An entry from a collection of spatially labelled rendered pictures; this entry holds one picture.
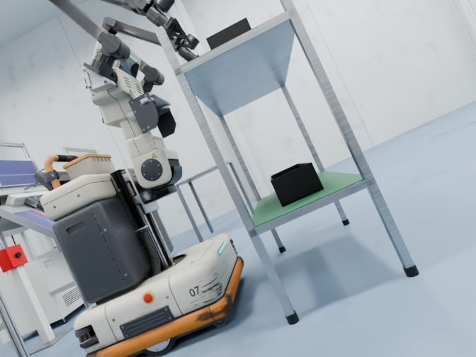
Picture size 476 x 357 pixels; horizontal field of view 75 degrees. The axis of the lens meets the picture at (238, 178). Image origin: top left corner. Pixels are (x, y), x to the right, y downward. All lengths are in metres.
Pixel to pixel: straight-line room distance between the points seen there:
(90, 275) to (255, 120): 5.39
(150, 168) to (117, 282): 0.50
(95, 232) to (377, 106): 6.12
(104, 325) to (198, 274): 0.45
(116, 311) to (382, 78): 6.40
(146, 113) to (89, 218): 0.51
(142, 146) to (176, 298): 0.68
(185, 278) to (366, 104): 5.95
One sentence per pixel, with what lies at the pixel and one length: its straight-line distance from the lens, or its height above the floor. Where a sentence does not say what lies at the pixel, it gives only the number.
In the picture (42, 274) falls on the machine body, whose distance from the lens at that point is 3.32.
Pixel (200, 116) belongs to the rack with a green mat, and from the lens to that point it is 1.07.
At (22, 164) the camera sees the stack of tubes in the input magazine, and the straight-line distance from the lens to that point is 3.94.
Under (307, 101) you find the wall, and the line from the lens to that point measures 6.59.
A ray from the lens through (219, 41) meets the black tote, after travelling 1.29.
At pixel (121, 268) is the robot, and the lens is 1.42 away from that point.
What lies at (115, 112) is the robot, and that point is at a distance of 1.60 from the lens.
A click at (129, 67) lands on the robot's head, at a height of 1.24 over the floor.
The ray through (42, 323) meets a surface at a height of 0.16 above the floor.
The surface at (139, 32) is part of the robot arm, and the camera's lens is 1.95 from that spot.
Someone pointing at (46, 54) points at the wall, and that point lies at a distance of 8.33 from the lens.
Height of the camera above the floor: 0.52
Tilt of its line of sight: level
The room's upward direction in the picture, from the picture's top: 25 degrees counter-clockwise
